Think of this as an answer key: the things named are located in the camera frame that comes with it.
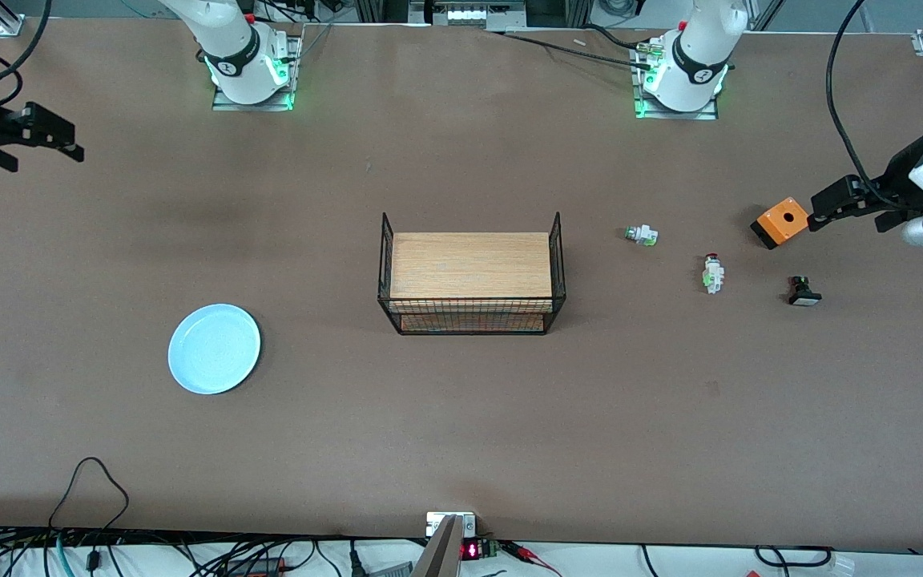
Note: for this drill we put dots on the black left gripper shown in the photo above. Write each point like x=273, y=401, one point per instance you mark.
x=900, y=178

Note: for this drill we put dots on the red white pushbutton switch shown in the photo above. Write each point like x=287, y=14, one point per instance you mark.
x=714, y=276

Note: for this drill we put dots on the light blue plate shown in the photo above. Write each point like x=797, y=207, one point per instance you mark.
x=213, y=349

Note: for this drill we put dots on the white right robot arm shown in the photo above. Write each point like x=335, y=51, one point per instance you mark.
x=229, y=40

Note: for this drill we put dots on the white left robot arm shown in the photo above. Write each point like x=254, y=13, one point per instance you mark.
x=694, y=56

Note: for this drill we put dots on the black square white-cap pushbutton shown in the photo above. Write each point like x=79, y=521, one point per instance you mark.
x=804, y=298

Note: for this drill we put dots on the red probe leads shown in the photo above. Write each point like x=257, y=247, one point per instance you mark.
x=521, y=550

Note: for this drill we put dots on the black power adapter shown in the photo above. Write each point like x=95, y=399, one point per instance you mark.
x=257, y=566

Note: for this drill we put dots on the red LED display module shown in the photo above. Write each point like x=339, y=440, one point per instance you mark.
x=471, y=550

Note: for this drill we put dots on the grey metal bar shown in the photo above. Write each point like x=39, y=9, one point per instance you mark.
x=441, y=557

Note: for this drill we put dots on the orange button enclosure box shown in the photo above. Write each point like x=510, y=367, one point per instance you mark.
x=774, y=223

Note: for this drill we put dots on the green white pushbutton switch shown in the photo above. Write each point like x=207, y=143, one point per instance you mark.
x=642, y=236

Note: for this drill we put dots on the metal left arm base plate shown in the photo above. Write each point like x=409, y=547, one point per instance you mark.
x=646, y=112

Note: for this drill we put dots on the small silver metal bracket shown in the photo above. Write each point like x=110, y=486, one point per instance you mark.
x=434, y=525

